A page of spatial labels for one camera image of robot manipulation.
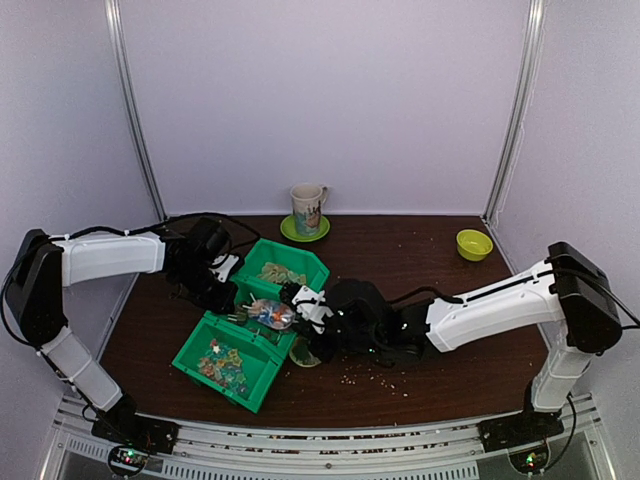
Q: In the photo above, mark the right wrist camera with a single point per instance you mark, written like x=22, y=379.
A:
x=309, y=305

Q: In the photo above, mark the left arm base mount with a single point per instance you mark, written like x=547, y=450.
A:
x=144, y=434

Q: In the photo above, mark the gold round lid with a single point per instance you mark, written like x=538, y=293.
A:
x=301, y=355

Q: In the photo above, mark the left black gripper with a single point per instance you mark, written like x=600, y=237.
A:
x=223, y=302

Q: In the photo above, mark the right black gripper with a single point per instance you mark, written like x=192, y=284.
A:
x=324, y=353

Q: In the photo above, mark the front aluminium rail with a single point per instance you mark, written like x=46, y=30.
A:
x=443, y=450

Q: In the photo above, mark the lime green bowl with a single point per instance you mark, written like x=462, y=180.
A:
x=473, y=245

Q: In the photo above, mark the silver metal scoop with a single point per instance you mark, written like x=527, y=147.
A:
x=273, y=314

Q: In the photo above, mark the aluminium frame post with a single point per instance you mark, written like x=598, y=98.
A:
x=116, y=32
x=530, y=58

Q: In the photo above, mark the green candy bin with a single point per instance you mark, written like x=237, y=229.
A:
x=239, y=362
x=270, y=264
x=240, y=319

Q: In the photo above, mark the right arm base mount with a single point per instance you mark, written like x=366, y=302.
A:
x=518, y=429

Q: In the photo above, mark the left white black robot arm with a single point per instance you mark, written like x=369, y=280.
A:
x=48, y=269

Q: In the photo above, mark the green saucer plate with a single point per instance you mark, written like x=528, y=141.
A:
x=289, y=231

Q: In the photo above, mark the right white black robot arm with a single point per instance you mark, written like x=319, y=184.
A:
x=566, y=288

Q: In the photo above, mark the patterned ceramic mug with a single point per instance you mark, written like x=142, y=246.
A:
x=307, y=201

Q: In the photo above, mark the right aluminium frame post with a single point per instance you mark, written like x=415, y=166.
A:
x=530, y=58

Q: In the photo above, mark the left aluminium frame post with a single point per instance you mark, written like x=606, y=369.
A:
x=116, y=32

